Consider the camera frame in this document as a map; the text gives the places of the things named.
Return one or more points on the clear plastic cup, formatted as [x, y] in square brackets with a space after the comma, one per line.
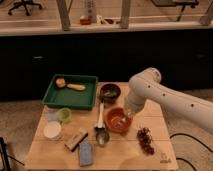
[51, 116]

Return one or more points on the black stand left edge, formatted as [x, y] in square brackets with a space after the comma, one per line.
[5, 157]

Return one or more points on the yellow toy bread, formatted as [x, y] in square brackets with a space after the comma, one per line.
[76, 87]

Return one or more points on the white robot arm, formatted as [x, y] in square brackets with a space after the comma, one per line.
[146, 85]

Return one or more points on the silver metal fork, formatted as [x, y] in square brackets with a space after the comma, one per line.
[121, 122]

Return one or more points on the dark grape bunch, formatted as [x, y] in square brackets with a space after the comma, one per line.
[145, 140]

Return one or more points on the green plastic tray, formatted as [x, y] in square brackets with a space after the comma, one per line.
[56, 97]

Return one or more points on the red bowl on counter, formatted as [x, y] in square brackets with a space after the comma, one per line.
[85, 21]

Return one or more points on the dark brown bowl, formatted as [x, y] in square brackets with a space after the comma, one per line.
[110, 92]

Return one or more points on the black office chair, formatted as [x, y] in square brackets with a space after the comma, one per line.
[25, 4]

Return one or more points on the white round container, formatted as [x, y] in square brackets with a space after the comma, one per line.
[53, 130]

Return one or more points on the orange round toy food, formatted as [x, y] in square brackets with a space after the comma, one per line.
[60, 82]

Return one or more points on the blue grey sponge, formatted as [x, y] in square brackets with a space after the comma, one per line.
[85, 154]

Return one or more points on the green plastic cup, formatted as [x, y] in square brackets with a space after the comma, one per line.
[64, 115]

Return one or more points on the orange bowl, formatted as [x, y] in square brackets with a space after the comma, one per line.
[113, 116]

